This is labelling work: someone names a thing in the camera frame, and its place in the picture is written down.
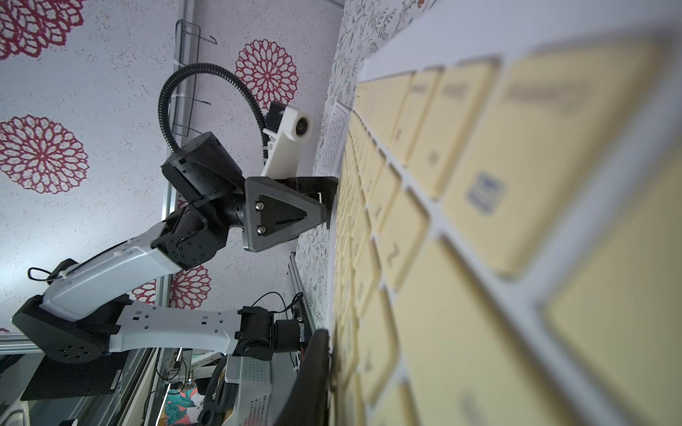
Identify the yellow keyboard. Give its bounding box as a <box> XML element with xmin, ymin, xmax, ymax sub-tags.
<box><xmin>329</xmin><ymin>1</ymin><xmax>681</xmax><ymax>425</ymax></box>

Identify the black wire wall rack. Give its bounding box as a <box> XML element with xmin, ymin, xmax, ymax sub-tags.
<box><xmin>170</xmin><ymin>19</ymin><xmax>218</xmax><ymax>145</ymax></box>

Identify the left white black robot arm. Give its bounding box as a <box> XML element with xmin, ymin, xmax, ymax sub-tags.
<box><xmin>12</xmin><ymin>132</ymin><xmax>339</xmax><ymax>364</ymax></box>

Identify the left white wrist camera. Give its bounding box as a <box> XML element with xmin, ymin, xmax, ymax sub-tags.
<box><xmin>261</xmin><ymin>102</ymin><xmax>313</xmax><ymax>179</ymax></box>

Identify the white keyboard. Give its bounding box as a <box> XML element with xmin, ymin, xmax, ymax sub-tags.
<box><xmin>313</xmin><ymin>101</ymin><xmax>351</xmax><ymax>177</ymax></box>

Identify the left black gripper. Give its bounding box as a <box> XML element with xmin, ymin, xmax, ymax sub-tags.
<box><xmin>161</xmin><ymin>131</ymin><xmax>339</xmax><ymax>252</ymax></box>

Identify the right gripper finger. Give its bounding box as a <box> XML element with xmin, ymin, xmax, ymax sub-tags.
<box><xmin>275</xmin><ymin>329</ymin><xmax>332</xmax><ymax>426</ymax></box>

